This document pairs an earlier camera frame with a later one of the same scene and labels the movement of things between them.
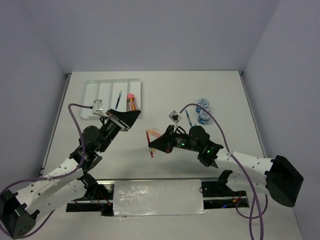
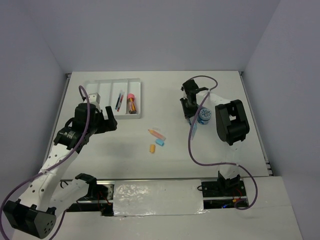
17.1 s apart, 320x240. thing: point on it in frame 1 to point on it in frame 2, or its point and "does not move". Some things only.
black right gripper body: [180, 140] to [189, 109]
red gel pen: [150, 149] to [120, 102]
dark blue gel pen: [116, 107] does not move
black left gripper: [214, 194] does not move
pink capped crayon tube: [131, 102] does not move
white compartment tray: [113, 92] does not move
